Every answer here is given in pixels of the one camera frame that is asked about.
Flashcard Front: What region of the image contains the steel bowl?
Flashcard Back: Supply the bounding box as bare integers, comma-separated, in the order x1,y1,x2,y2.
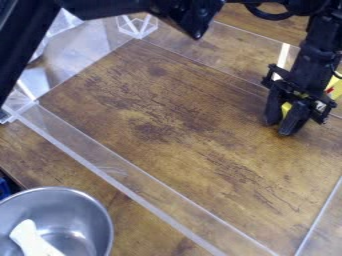
0,187,113,256

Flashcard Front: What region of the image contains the black cable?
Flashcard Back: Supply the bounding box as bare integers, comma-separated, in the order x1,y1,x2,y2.
242,0,332,22

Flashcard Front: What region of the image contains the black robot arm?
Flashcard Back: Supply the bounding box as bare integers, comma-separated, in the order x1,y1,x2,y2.
0,0,342,136

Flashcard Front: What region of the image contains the clear acrylic enclosure wall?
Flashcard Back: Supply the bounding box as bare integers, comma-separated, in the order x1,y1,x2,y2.
0,7,342,256

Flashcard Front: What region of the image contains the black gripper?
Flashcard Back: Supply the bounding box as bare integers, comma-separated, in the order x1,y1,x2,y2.
262,44,339,136

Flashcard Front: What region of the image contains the blue object at edge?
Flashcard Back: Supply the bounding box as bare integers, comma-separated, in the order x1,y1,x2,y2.
0,177,10,200

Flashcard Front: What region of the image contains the yellow butter box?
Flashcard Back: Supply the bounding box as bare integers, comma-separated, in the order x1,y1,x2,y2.
282,76,342,116

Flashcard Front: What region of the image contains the white handle in bowl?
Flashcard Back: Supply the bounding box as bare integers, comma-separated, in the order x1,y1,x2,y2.
9,219,65,256

